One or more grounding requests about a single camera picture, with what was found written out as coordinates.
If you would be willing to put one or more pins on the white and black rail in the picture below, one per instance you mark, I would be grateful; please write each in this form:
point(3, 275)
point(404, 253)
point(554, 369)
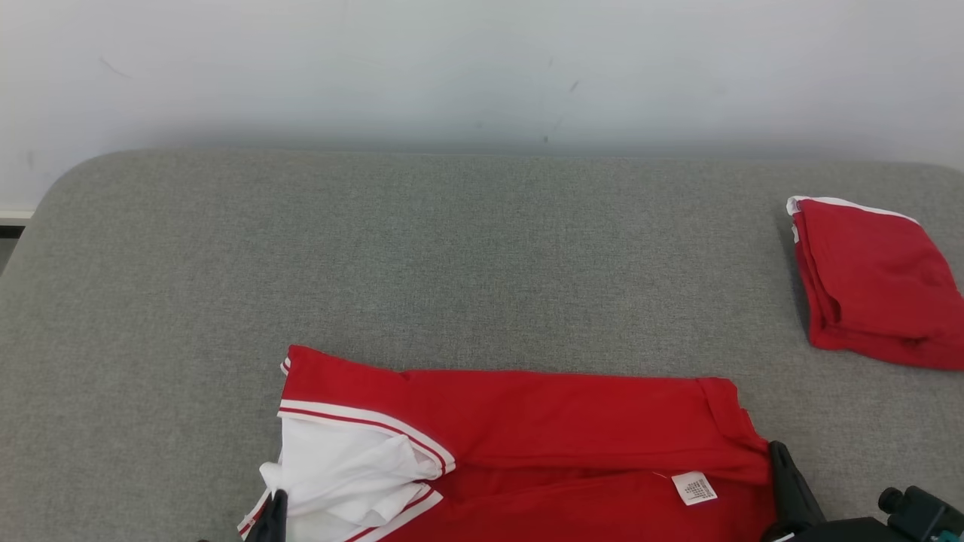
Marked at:
point(11, 218)

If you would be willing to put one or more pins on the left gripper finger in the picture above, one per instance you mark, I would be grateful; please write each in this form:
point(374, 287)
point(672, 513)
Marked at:
point(273, 523)

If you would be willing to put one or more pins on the red shirt with white sleeves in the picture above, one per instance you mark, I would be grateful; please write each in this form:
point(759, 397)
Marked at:
point(874, 286)
point(565, 421)

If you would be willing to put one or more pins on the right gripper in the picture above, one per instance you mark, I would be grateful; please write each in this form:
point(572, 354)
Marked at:
point(930, 519)

